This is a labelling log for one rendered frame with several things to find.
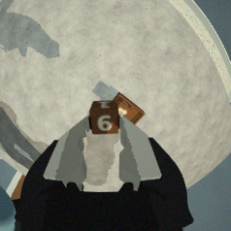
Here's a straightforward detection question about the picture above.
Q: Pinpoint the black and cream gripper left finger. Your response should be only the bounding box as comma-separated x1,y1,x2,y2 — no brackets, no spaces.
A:
15,115,91,222

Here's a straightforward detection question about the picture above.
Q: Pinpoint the brown wooden tray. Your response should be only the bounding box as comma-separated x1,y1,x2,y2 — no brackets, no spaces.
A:
113,92,145,124

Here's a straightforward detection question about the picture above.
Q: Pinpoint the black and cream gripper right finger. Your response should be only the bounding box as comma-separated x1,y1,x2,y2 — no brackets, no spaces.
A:
118,115,193,227

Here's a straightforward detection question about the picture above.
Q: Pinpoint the brown cube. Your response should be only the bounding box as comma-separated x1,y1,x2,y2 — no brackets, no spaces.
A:
117,97,132,117
89,100,118,134

